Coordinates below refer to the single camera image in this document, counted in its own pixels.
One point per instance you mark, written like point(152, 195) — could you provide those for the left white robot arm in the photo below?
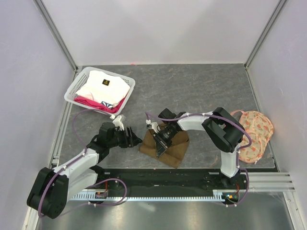
point(53, 188)

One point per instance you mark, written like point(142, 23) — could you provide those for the brown cloth napkin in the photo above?
point(174, 154)

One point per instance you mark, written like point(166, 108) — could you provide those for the white plastic basket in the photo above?
point(81, 79)

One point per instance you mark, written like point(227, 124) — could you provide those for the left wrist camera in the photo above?
point(118, 121)

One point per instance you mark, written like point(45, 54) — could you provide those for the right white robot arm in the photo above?
point(224, 131)

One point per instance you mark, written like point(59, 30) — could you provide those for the slotted cable duct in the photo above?
point(97, 196)

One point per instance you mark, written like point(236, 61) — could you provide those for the floral pink hat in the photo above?
point(260, 129)

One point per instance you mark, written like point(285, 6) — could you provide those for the white folded t-shirt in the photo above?
point(104, 89)

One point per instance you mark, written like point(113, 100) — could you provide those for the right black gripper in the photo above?
point(160, 147)

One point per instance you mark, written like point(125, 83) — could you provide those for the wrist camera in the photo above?
point(153, 125)
point(118, 121)

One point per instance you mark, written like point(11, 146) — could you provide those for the pink folded cloth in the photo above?
point(103, 106)

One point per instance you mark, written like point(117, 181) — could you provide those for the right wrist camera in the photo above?
point(153, 125)

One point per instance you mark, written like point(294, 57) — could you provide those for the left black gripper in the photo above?
point(130, 141)

